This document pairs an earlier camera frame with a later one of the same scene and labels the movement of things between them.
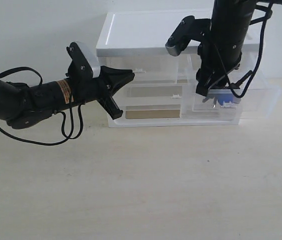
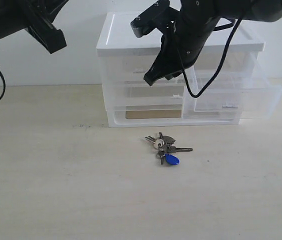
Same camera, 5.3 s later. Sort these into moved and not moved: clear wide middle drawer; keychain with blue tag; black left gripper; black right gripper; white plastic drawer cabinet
Moved: keychain with blue tag; black left gripper; black right gripper
Not moved: white plastic drawer cabinet; clear wide middle drawer
